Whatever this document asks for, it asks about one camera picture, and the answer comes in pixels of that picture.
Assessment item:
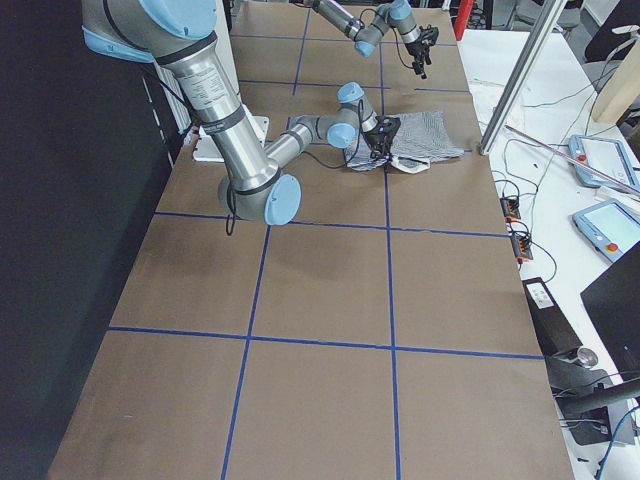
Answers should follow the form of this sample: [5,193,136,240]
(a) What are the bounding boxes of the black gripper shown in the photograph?
[405,40,433,79]
[364,128,393,166]

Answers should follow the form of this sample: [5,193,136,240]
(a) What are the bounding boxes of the blue white striped polo shirt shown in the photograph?
[344,110,464,174]

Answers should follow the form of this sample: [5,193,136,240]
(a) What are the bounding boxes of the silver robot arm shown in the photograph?
[82,1,398,225]
[293,0,439,79]

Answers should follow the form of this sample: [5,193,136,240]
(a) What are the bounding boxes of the red fire extinguisher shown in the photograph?
[453,0,475,41]

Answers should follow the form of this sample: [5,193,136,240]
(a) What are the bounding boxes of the orange black connector strip far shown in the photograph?
[499,196,521,223]

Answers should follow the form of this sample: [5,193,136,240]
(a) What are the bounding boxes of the orange black connector strip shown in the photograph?
[499,196,521,223]
[507,220,533,265]

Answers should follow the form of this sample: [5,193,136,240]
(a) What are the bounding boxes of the orange black connector strip near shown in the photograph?
[507,220,533,265]

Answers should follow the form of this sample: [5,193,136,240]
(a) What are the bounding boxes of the brown paper table cover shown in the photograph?
[48,2,572,479]

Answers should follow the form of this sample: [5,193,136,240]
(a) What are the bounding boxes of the wooden board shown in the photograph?
[591,25,639,124]

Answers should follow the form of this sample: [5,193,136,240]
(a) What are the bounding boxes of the far blue teach pendant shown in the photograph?
[568,135,639,189]

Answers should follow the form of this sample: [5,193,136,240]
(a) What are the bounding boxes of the blue teach pendant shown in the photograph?
[568,135,639,189]
[572,199,639,263]

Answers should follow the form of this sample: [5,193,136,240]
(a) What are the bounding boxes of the near blue teach pendant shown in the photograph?
[572,199,639,263]

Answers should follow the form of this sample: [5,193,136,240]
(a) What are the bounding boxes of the black box with label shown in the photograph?
[522,277,582,356]

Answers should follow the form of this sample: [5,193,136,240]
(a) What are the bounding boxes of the black monitor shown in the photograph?
[580,244,640,371]

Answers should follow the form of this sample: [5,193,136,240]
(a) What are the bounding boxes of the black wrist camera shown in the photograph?
[375,116,401,137]
[419,25,439,47]

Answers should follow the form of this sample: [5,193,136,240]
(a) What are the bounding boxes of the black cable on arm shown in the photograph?
[224,99,386,236]
[359,7,421,71]

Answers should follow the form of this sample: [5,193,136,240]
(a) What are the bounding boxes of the aluminium frame post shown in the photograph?
[479,0,567,155]

